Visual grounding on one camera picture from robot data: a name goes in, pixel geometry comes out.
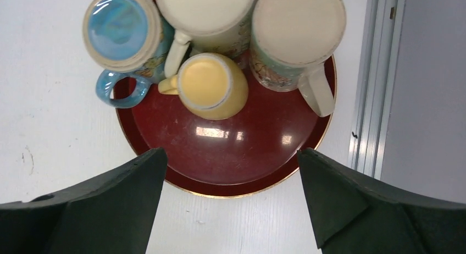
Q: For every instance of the blue mug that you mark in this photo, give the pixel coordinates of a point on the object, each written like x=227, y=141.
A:
x=127, y=38

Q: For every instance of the cream green mug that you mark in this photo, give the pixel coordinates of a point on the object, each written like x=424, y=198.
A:
x=290, y=42

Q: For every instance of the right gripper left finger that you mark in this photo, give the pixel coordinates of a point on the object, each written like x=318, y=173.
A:
x=109, y=213

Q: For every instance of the red round tray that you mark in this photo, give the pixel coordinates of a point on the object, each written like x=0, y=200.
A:
x=243, y=155

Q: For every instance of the right aluminium frame post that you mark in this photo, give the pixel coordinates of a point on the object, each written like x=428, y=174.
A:
x=376, y=79

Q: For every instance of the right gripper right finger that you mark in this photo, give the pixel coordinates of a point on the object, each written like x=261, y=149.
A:
x=354, y=213

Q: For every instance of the yellow mug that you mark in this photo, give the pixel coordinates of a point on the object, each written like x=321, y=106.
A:
x=210, y=85

